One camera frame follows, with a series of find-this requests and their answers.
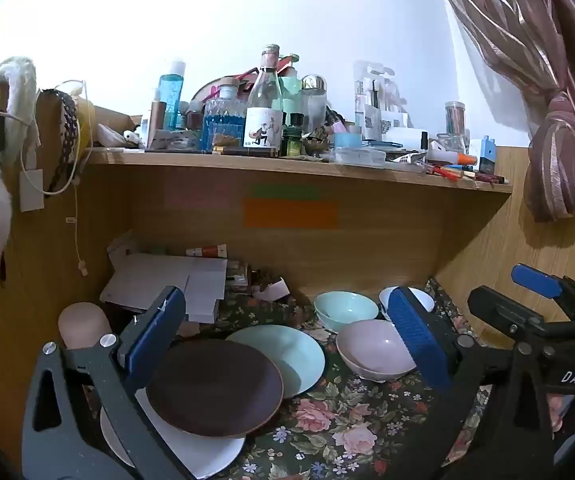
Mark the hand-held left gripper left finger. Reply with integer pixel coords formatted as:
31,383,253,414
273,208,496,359
21,285,188,480

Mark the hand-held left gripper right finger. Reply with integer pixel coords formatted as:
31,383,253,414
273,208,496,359
386,286,555,480

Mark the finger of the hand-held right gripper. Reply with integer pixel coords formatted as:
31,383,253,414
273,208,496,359
467,285,551,341
511,263,575,311

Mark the white bowl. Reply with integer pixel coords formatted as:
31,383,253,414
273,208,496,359
379,286,436,322

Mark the pink bowl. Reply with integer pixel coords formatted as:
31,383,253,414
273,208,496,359
336,319,418,382

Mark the brown plate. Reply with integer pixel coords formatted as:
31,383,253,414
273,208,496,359
146,338,284,438

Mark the light green bowl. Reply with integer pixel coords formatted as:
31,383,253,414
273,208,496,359
314,291,379,334

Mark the light green plate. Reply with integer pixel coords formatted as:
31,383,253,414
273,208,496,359
224,324,327,400

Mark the white plate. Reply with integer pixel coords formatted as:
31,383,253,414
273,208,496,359
100,387,246,479

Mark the beige cylinder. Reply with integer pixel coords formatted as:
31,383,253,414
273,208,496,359
58,302,113,348

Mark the red and white tube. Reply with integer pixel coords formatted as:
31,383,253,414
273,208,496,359
184,243,228,259

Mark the stack of small boxes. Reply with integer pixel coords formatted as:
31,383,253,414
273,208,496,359
224,260,254,293

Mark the pink striped curtain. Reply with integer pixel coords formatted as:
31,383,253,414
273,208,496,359
427,0,575,223

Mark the small open white box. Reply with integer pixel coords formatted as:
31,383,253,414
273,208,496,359
252,276,291,302

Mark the floral tablecloth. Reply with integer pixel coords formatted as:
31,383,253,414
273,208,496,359
177,277,498,480

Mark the blue and white box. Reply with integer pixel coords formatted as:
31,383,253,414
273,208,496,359
469,136,497,176

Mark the orange and white marker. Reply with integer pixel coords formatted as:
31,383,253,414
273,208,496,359
428,151,478,166

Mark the pink sticky note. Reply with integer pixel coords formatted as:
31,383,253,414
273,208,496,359
164,182,233,206

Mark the clear glass jar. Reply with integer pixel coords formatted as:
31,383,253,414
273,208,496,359
436,132,468,156

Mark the orange sticky note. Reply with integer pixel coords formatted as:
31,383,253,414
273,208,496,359
244,200,339,229

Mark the glitter jar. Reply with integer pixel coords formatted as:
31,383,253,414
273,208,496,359
444,101,467,136

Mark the white charger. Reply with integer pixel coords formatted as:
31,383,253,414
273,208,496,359
20,169,45,212

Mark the clear plastic box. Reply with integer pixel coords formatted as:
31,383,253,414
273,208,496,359
331,147,387,166

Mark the green sticky note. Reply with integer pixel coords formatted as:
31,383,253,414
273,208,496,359
252,186,321,200

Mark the wooden shelf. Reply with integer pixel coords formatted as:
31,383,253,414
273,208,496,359
84,147,513,195

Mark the brown cosmetic tube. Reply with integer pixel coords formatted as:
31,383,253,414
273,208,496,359
147,100,167,148

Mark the square glass bottle blue liquid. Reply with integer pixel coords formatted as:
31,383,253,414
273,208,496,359
202,77,247,153

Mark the yellow headband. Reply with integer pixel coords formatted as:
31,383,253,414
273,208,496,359
74,97,95,161

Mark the dark braided headband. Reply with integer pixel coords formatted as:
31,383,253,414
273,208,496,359
42,89,79,193

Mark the clear bottle with cartoon label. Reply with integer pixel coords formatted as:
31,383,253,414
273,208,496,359
244,44,284,157

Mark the clear organizer with packets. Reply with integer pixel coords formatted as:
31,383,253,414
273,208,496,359
352,60,413,141

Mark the small dark green bottle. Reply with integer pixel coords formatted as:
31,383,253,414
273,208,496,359
283,112,305,157

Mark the tall blue toner bottle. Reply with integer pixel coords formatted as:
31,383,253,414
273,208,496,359
158,60,187,131

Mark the frosted bottle with silver cap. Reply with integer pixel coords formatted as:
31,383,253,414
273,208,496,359
300,74,329,136

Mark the white fluffy headband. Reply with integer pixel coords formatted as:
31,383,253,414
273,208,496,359
0,56,42,161

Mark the pale green bottle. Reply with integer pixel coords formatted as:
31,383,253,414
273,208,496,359
280,52,303,111

